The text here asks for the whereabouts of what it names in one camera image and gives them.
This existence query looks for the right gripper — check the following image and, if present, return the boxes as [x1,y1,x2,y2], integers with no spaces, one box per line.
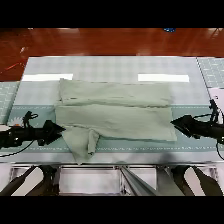
[179,114,202,139]

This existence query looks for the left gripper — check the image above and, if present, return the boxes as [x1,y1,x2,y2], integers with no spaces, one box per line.
[36,119,58,147]

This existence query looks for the pale green T-shirt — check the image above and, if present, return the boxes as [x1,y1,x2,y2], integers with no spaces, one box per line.
[54,77,178,166]

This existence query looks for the black cable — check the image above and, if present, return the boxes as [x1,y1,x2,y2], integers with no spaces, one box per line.
[0,139,36,158]
[215,141,224,162]

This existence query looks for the silver frame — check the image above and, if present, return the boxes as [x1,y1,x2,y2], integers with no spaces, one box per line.
[0,161,224,197]

